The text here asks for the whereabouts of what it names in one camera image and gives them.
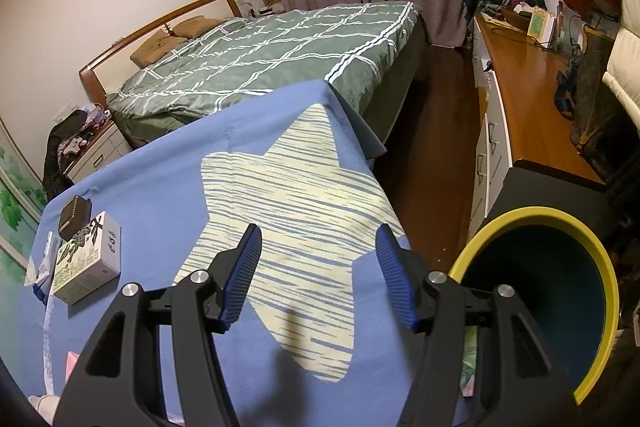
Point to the brown bag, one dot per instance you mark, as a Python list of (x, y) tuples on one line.
[(595, 107)]

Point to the white nightstand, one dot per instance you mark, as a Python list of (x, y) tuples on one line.
[(100, 154)]

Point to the cream down jacket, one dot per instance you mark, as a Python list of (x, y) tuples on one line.
[(625, 67)]

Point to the white blue tube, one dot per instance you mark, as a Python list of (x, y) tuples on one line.
[(44, 262)]

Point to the wardrobe with painted doors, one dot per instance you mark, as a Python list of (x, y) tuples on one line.
[(15, 207)]

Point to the small dark box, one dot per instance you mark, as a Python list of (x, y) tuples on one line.
[(75, 214)]

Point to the black garment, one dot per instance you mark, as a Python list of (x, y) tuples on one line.
[(625, 192)]

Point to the dark jacket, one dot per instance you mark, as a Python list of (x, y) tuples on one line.
[(60, 142)]

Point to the brown basket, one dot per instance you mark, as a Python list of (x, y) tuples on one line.
[(515, 17)]

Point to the blue star tablecloth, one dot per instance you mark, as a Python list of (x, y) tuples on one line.
[(150, 187)]

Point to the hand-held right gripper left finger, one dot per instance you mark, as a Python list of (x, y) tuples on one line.
[(242, 277)]

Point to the white floral box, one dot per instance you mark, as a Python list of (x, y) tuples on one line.
[(85, 267)]

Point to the white wall socket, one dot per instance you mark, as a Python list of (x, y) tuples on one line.
[(63, 113)]

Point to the clear plastic wrapper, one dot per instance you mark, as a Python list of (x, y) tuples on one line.
[(49, 347)]

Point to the wooden dresser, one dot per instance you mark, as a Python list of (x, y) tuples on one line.
[(530, 107)]

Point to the green checked duvet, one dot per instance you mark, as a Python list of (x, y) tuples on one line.
[(260, 52)]

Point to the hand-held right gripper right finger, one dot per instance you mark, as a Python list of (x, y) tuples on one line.
[(397, 277)]

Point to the yellow rimmed dark bin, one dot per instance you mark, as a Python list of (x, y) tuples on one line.
[(540, 267)]

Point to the green framed card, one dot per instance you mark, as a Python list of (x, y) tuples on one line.
[(542, 23)]

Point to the wooden bed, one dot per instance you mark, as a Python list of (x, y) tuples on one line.
[(400, 72)]

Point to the brown pillow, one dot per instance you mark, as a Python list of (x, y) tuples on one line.
[(155, 49), (197, 27)]

